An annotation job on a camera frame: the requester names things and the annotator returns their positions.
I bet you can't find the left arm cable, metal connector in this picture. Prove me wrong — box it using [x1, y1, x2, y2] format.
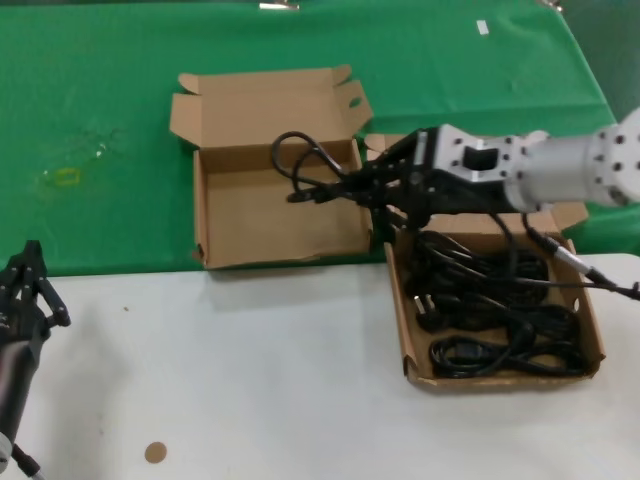
[11, 443, 44, 480]

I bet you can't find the black looped right arm cable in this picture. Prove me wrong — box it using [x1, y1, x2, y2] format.
[492, 210, 639, 294]

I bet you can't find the cardboard box with oval-hole flap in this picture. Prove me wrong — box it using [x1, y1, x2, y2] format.
[168, 64, 375, 272]

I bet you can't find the right arm cable, metal connector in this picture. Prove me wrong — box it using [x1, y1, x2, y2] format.
[520, 212, 640, 303]

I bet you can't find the black coiled power cable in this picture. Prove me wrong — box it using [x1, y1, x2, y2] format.
[407, 230, 554, 302]

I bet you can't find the black cable with socket connector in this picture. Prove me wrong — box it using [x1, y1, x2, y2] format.
[428, 324, 587, 379]

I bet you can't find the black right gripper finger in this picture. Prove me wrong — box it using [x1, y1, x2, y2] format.
[348, 185, 417, 232]
[343, 131, 427, 195]

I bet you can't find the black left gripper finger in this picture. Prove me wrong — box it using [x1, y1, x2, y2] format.
[0, 248, 32, 307]
[24, 240, 72, 328]

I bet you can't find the black cable with pronged plug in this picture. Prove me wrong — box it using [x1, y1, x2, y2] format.
[410, 292, 584, 337]

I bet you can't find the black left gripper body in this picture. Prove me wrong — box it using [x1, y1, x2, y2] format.
[0, 297, 52, 352]

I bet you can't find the black power cable with ferrite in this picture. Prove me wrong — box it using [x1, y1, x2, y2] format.
[271, 130, 362, 207]

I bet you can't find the green tablecloth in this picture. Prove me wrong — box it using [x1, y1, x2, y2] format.
[0, 0, 640, 279]

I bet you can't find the arm cable, metal connector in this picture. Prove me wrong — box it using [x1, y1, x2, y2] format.
[11, 443, 44, 480]
[520, 212, 640, 303]

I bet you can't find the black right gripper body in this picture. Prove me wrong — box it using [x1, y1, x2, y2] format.
[388, 167, 512, 227]

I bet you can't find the cardboard box with round-hole flap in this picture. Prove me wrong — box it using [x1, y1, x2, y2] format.
[363, 132, 607, 397]

